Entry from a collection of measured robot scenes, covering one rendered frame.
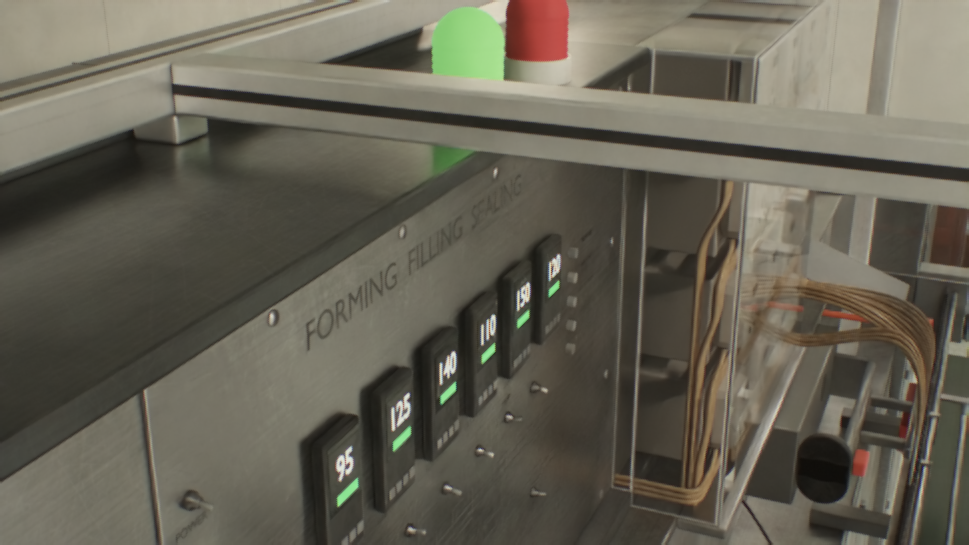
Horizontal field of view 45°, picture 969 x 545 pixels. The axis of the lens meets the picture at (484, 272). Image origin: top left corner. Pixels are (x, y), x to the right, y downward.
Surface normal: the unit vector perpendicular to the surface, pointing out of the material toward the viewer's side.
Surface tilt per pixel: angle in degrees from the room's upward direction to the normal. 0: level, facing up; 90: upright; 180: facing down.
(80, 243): 0
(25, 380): 0
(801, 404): 0
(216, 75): 90
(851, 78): 90
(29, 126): 90
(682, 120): 90
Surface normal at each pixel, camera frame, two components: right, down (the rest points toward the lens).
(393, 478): 0.92, 0.15
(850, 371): -0.40, 0.33
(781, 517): 0.00, -0.93
